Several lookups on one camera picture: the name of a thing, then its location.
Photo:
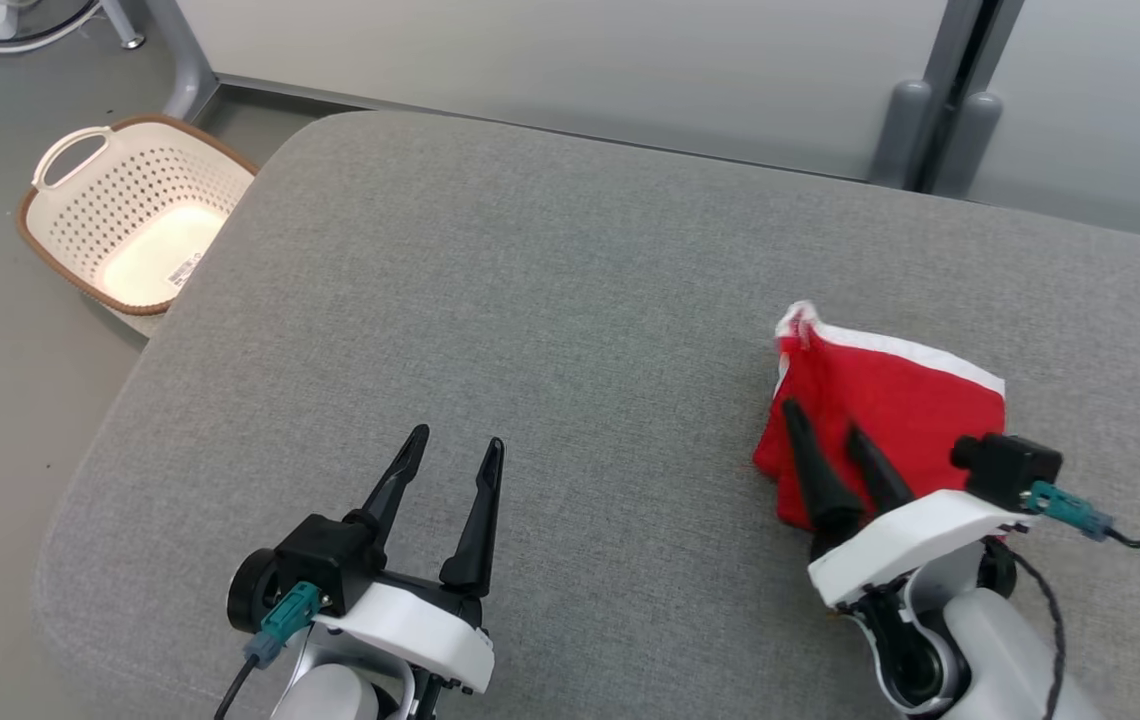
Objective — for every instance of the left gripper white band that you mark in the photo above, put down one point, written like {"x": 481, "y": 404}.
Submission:
{"x": 420, "y": 625}

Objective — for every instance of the cream perforated laundry basket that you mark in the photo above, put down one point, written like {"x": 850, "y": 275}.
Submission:
{"x": 140, "y": 220}

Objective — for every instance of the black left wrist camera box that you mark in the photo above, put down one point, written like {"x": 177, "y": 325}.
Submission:
{"x": 315, "y": 560}

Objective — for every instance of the thick grey metal frame leg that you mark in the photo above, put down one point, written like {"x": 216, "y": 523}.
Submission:
{"x": 185, "y": 60}

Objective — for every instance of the thin grey metal leg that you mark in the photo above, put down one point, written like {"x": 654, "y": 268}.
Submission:
{"x": 125, "y": 25}

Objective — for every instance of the red shorts with white trim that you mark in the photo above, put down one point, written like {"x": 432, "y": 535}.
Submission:
{"x": 900, "y": 400}

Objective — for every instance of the dark grey partition post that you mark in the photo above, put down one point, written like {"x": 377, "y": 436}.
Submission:
{"x": 965, "y": 60}

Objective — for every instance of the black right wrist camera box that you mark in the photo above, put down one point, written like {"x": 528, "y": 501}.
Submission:
{"x": 1010, "y": 465}

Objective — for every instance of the grey cylindrical post foot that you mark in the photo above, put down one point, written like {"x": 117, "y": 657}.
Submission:
{"x": 900, "y": 130}
{"x": 970, "y": 145}

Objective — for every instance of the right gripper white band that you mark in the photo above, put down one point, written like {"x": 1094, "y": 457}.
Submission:
{"x": 910, "y": 540}

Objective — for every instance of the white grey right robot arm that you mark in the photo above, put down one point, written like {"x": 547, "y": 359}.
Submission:
{"x": 1010, "y": 650}

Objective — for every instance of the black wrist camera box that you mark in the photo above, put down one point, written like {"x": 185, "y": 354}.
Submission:
{"x": 1010, "y": 465}
{"x": 315, "y": 560}

